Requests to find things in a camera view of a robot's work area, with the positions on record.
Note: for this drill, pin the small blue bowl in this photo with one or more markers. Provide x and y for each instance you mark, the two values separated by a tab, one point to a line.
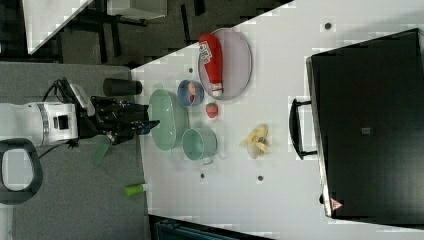
183	93

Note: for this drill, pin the orange toy fruit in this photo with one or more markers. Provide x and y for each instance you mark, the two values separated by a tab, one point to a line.
192	89

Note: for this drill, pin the black cylindrical container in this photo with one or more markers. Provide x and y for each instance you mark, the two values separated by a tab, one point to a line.
121	87

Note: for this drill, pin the grey round plate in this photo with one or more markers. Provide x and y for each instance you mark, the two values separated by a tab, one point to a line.
237	63

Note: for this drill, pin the toy strawberry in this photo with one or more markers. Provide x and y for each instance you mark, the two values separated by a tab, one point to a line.
212	110

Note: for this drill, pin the green mug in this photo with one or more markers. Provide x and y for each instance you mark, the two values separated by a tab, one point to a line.
200	144

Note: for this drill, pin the green oval colander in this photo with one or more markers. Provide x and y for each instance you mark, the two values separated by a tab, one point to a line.
172	117

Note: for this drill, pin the red ketchup bottle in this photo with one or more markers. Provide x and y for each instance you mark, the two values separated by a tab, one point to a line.
212	60

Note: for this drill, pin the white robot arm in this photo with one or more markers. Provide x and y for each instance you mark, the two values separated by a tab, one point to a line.
26	127

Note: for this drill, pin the black toaster oven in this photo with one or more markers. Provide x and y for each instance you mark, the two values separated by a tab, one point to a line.
368	118

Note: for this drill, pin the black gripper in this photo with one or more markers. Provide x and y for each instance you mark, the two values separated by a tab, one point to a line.
112	119

